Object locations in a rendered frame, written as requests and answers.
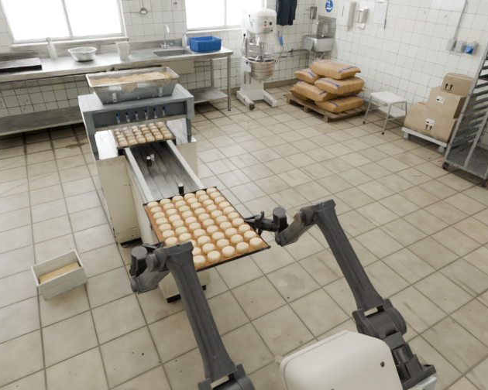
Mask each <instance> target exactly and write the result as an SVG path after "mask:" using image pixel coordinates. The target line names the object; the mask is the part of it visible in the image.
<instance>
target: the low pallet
mask: <svg viewBox="0 0 488 390"><path fill-rule="evenodd" d="M283 96H284V97H286V98H287V103H288V104H294V103H299V104H302V105H303V106H304V112H306V113H308V112H312V111H316V112H318V113H321V114H323V115H324V121H325V122H327V123H328V122H331V121H337V120H340V119H343V118H348V117H352V116H355V115H360V114H364V113H365V111H367V108H368V107H367V106H364V105H361V107H359V108H354V109H351V110H348V111H343V112H339V113H333V112H330V111H326V110H324V109H322V108H320V107H318V106H317V105H316V104H315V102H314V101H306V100H302V99H300V98H298V97H296V96H294V95H293V94H283Z"/></svg>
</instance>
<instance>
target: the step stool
mask: <svg viewBox="0 0 488 390"><path fill-rule="evenodd" d="M373 97H375V98H377V99H379V100H381V101H384V102H386V106H385V107H379V108H373V109H369V106H370V103H371V100H372V98H373ZM399 103H405V111H402V110H400V109H399V108H396V107H394V106H392V105H393V104H399ZM387 104H390V106H387ZM376 109H379V110H381V111H383V112H385V113H386V119H385V120H386V121H385V124H384V127H383V131H382V135H384V130H385V128H386V124H387V121H389V120H394V119H399V118H398V117H400V118H405V119H406V116H407V100H406V99H404V98H402V97H399V96H397V95H395V94H392V93H390V92H388V91H384V92H377V93H371V98H370V100H369V105H368V108H367V111H366V116H367V114H368V111H371V110H376ZM389 115H391V116H392V117H394V118H391V119H388V117H389ZM366 116H365V118H364V121H363V124H365V122H366Z"/></svg>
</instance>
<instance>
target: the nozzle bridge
mask: <svg viewBox="0 0 488 390"><path fill-rule="evenodd" d="M78 100H79V103H80V106H81V111H82V115H83V118H84V123H85V126H86V129H87V133H88V138H89V141H90V144H91V149H92V152H93V154H95V153H99V151H98V146H97V142H96V139H95V135H96V132H103V131H108V130H113V129H119V128H128V127H132V126H138V125H147V124H152V123H157V122H162V121H171V120H176V119H181V123H182V131H183V133H184V134H185V135H186V136H187V137H188V136H192V132H191V119H192V118H195V116H194V97H193V96H192V95H191V94H190V93H189V92H188V91H186V90H185V89H184V88H183V87H182V86H181V85H180V84H176V86H175V88H174V91H173V93H172V95H170V96H163V97H152V98H147V99H140V100H134V101H123V102H117V103H111V104H102V103H101V101H100V100H99V98H98V96H97V95H96V94H89V95H86V96H85V95H82V96H78ZM165 104H166V117H163V112H162V110H163V107H164V109H165ZM146 106H147V107H148V119H145V115H144V112H145V111H144V110H145V109H146ZM156 106H157V118H154V115H153V109H154V108H156ZM137 108H138V109H139V120H138V121H137V120H136V116H135V113H136V111H137ZM128 109H129V120H130V122H127V121H126V112H128ZM118 110H119V118H120V122H121V123H120V124H118V123H117V120H116V114H118ZM146 112H147V109H146Z"/></svg>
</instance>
